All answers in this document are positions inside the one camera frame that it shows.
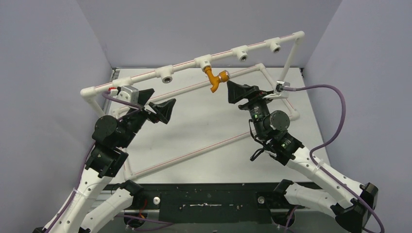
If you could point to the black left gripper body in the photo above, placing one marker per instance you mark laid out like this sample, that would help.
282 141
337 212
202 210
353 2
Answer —
142 114

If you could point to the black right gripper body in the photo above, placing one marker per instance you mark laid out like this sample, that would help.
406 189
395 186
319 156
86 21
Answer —
250 102

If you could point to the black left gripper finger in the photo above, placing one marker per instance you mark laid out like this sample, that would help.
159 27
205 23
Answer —
162 111
144 96

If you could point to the yellow plastic water faucet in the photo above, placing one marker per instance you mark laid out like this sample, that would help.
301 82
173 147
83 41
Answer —
215 81

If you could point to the white PVC pipe frame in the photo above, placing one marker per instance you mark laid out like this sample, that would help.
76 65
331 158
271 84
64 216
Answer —
208 140

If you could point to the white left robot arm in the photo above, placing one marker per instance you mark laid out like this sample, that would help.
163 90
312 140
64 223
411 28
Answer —
105 158

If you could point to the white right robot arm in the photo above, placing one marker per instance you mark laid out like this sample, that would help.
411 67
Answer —
349 202

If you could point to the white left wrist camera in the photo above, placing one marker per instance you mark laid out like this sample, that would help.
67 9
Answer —
124 94

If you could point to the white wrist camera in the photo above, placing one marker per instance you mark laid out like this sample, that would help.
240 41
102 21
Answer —
124 94
279 91

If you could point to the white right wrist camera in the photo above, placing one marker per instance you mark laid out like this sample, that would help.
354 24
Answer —
279 91

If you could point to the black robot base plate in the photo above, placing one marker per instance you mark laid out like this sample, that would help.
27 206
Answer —
211 202

